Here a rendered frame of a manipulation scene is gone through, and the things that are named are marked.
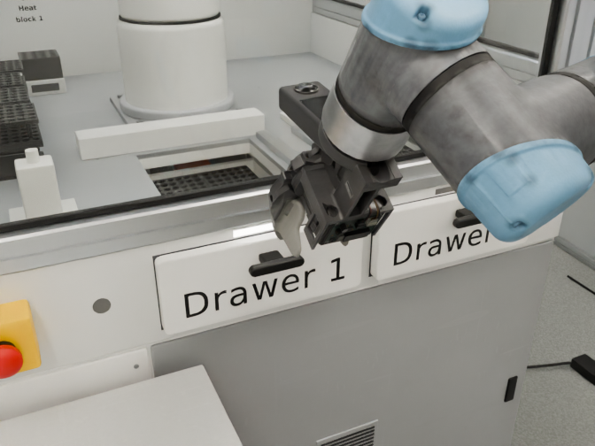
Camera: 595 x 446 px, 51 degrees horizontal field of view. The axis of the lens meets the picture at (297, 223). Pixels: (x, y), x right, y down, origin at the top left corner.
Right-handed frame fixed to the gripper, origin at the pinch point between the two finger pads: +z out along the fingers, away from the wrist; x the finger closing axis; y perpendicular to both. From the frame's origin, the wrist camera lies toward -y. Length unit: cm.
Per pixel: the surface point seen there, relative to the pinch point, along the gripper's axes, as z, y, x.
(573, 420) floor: 99, 32, 101
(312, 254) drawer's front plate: 14.1, -1.6, 6.5
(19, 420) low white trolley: 24.0, 7.0, -33.2
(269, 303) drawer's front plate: 19.1, 2.0, 0.1
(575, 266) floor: 135, -19, 167
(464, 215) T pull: 11.2, -1.0, 30.2
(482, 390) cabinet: 48, 20, 44
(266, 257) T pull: 11.6, -1.6, -0.8
